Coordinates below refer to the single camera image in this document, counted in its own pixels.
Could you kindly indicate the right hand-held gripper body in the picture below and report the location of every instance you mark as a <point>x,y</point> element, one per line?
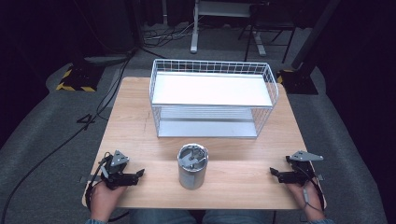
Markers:
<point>299,169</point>

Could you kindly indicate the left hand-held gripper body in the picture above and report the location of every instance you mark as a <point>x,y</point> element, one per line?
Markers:
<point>116,169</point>

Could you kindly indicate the silver metal can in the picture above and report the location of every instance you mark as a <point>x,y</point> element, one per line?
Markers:
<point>192,166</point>

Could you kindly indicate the person's right hand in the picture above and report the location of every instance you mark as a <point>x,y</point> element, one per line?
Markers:
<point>306,199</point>

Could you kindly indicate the person's left hand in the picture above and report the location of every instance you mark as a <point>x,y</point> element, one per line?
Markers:
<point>104,199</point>

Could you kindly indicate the person's left sleeve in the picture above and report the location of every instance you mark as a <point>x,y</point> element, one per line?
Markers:
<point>95,221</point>

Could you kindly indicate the person's sleeve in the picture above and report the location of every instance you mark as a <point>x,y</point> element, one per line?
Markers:
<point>95,221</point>
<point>322,221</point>

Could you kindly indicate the person's right sleeve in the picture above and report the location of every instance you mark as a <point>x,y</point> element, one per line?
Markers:
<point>322,221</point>

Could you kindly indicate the person's legs in jeans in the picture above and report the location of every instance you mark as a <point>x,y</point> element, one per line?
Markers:
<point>202,216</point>

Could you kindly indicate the black stand base hazard tape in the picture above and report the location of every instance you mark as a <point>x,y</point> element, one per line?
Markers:
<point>79,77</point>
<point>295,81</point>

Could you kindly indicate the black slanted pole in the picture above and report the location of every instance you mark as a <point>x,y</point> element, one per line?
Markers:
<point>314,34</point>

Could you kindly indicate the black chair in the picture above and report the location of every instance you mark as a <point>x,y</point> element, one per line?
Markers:
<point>269,28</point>

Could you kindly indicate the white desk frame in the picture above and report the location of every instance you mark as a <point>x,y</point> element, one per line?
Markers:
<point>218,21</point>

